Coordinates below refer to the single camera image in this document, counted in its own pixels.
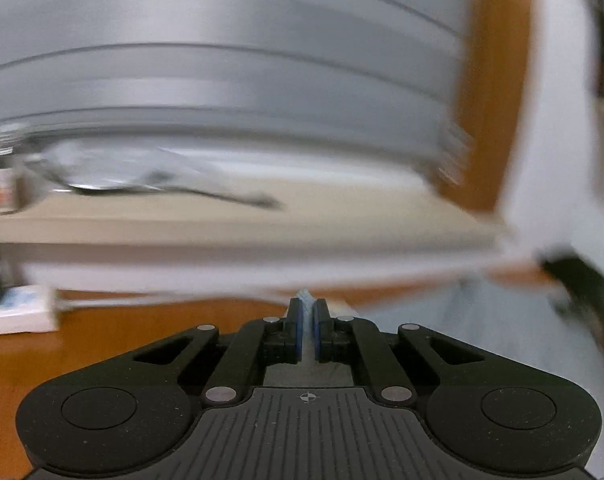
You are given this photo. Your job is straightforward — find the wooden window frame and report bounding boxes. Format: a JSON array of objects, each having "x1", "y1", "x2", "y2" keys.
[{"x1": 434, "y1": 0, "x2": 538, "y2": 216}]

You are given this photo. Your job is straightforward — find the beige socket plate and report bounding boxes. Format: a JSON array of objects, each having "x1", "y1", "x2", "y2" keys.
[{"x1": 0, "y1": 285, "x2": 59, "y2": 337}]

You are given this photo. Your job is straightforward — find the beige windowsill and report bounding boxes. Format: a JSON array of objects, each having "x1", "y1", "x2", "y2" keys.
[{"x1": 0, "y1": 180, "x2": 508, "y2": 266}]

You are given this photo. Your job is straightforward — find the grey sweatshirt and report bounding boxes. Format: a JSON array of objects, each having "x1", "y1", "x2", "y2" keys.
[{"x1": 264, "y1": 280, "x2": 604, "y2": 461}]

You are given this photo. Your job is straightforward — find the grey window blinds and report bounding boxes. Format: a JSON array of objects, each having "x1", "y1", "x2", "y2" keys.
[{"x1": 0, "y1": 0, "x2": 475, "y2": 171}]

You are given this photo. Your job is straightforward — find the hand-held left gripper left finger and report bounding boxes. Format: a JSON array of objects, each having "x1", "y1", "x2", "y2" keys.
[{"x1": 132, "y1": 297, "x2": 307, "y2": 404}]

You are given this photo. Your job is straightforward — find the black cable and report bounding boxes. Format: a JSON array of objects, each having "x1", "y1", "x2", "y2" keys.
[{"x1": 147, "y1": 172, "x2": 283, "y2": 209}]

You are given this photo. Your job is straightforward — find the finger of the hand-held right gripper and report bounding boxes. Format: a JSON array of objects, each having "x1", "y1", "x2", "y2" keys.
[{"x1": 538, "y1": 254, "x2": 603, "y2": 311}]

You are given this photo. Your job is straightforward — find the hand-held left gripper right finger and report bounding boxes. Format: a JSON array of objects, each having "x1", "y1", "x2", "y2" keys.
[{"x1": 313, "y1": 297, "x2": 486, "y2": 404}]

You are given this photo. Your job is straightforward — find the clear plastic bag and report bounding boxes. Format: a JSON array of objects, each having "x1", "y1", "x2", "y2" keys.
[{"x1": 47, "y1": 140, "x2": 223, "y2": 193}]

